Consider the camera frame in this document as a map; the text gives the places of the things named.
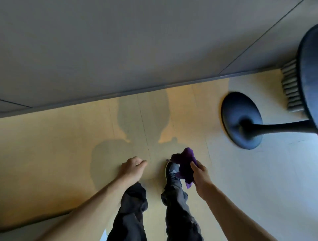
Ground person's right hand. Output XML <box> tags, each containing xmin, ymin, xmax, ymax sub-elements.
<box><xmin>190</xmin><ymin>160</ymin><xmax>214</xmax><ymax>201</ymax></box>

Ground person's left hand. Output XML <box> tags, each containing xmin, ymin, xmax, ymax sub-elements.
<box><xmin>117</xmin><ymin>156</ymin><xmax>148</xmax><ymax>184</ymax></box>

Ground purple cloth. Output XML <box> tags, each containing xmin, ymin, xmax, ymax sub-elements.
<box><xmin>171</xmin><ymin>147</ymin><xmax>198</xmax><ymax>189</ymax></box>

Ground person's left forearm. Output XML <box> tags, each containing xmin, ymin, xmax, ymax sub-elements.
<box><xmin>37</xmin><ymin>175</ymin><xmax>137</xmax><ymax>241</ymax></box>

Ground person's right forearm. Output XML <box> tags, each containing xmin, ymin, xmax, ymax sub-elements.
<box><xmin>204</xmin><ymin>184</ymin><xmax>277</xmax><ymax>241</ymax></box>

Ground person's grey shoe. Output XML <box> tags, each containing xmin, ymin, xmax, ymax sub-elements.
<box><xmin>164</xmin><ymin>160</ymin><xmax>180</xmax><ymax>185</ymax></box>

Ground person's dark trousers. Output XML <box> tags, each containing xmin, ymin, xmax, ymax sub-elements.
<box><xmin>106</xmin><ymin>177</ymin><xmax>204</xmax><ymax>241</ymax></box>

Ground grey ribbed vent grille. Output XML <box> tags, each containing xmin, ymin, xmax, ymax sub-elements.
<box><xmin>281</xmin><ymin>59</ymin><xmax>306</xmax><ymax>112</ymax></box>

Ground black round pedestal table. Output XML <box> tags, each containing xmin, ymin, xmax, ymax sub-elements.
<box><xmin>221</xmin><ymin>24</ymin><xmax>318</xmax><ymax>150</ymax></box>

